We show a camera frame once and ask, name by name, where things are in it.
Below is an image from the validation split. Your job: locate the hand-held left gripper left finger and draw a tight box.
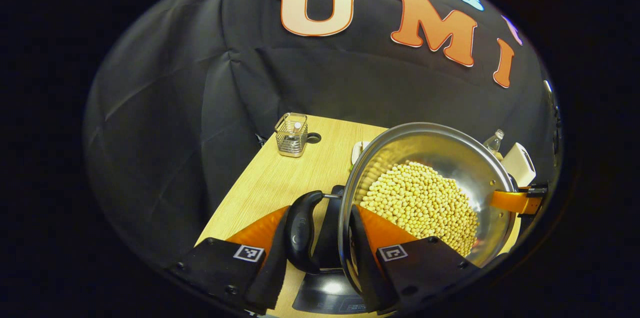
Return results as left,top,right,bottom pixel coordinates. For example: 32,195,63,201
167,205,292,314

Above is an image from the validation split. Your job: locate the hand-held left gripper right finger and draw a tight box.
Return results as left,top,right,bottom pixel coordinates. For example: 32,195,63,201
349,204,482,314

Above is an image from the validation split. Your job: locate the black induction cooktop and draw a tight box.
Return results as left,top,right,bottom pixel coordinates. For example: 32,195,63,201
291,184,381,314

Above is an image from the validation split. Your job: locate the pile of soybeans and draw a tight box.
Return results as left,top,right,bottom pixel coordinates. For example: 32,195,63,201
360,160,479,257

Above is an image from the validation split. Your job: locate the stainless steel pot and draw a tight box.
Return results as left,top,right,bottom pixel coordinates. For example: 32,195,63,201
285,122,521,303

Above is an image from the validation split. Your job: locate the white rounded container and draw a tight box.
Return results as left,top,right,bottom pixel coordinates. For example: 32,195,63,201
501,142,537,187

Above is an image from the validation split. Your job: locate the clear plastic water bottle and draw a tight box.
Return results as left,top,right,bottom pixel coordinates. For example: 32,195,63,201
483,129,505,154

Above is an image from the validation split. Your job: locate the white plate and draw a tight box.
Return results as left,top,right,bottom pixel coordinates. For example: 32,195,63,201
351,141,372,165

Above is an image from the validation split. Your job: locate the black backdrop cloth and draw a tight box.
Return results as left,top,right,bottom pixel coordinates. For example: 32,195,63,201
82,0,563,268

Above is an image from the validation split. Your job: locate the metal wire basket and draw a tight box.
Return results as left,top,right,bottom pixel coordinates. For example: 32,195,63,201
274,113,309,158

